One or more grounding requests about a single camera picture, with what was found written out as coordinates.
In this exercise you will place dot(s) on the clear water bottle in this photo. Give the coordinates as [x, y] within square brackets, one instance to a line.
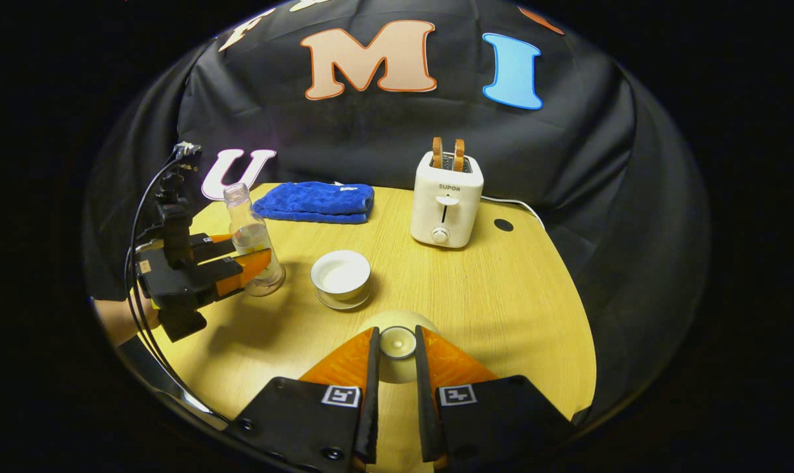
[242, 217]

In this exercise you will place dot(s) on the white teacup lid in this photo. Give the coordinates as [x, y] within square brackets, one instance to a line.
[397, 343]

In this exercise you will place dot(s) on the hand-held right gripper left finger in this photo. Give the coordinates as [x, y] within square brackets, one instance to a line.
[369, 394]

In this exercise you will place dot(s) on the black backdrop cloth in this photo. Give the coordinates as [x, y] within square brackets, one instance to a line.
[384, 131]

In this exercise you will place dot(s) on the blue folded towel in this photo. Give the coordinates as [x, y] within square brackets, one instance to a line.
[311, 200]

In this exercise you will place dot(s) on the white saucer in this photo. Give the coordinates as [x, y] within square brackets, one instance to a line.
[344, 306]

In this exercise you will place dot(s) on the white teacup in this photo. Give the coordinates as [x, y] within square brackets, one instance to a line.
[341, 272]

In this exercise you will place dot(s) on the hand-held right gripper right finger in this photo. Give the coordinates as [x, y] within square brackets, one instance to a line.
[424, 394]

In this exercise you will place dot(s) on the white toaster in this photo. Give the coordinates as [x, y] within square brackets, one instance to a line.
[446, 190]

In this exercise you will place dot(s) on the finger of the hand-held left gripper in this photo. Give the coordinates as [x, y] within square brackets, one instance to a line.
[216, 279]
[210, 249]

